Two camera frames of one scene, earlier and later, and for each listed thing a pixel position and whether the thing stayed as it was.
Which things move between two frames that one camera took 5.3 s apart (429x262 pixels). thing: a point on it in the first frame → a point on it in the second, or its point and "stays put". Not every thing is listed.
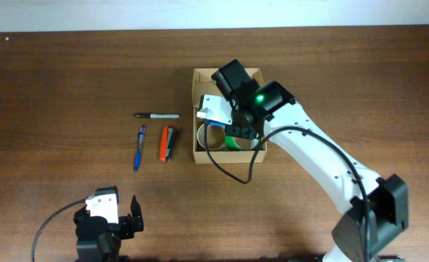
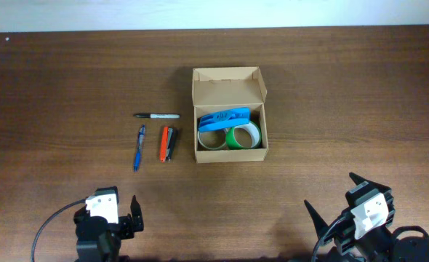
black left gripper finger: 138,223 stays put
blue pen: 137,161 stays put
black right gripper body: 241,131 → 339,227
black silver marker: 157,116 stays put
